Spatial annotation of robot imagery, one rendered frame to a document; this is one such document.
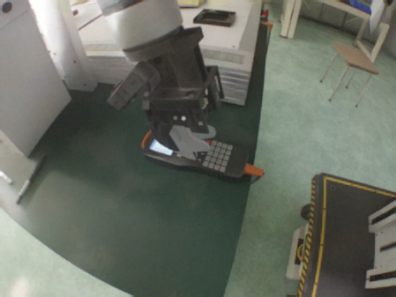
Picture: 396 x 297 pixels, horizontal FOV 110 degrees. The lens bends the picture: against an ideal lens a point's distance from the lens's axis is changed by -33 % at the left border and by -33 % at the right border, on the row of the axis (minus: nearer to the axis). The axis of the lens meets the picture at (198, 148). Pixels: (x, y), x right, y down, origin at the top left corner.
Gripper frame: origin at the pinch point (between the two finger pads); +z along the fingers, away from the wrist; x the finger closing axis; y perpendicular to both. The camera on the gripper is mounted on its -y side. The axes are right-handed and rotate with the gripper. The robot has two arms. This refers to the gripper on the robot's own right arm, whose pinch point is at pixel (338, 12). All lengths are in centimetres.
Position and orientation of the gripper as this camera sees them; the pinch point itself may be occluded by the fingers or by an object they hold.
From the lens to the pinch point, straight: 42.6
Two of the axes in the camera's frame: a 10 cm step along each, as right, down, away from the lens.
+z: -4.0, 5.6, 7.2
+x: -2.3, -8.3, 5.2
